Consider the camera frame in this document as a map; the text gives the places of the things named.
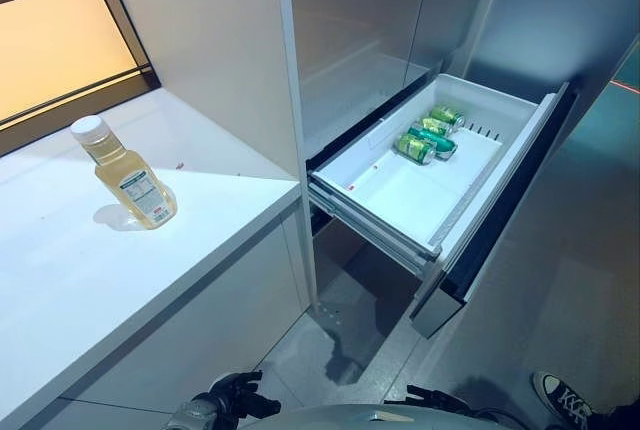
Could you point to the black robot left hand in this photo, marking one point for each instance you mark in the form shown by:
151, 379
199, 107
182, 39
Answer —
240, 397

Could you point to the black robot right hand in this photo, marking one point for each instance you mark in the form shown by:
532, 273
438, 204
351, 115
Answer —
440, 397

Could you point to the yellow drink bottle white cap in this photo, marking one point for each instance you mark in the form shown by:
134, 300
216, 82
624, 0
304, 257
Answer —
125, 175

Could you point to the fridge drawer with white bin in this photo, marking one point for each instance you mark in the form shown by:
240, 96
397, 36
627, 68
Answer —
400, 190

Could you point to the stainless steel fridge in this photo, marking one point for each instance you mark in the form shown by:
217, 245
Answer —
360, 25

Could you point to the grey robot torso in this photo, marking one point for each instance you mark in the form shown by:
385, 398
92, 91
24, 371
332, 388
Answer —
350, 420

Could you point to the black white canvas sneaker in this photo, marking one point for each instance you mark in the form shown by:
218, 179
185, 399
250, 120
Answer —
562, 400

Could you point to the white counter cabinet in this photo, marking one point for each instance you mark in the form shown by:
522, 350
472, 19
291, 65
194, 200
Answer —
75, 275

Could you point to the light green drink can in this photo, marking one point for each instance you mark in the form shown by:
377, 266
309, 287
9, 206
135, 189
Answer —
445, 116
414, 148

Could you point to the teal green drink can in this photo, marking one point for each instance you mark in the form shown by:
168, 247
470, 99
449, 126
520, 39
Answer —
432, 139

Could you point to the orange lit window dark frame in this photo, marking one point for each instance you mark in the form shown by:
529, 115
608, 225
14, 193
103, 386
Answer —
50, 50

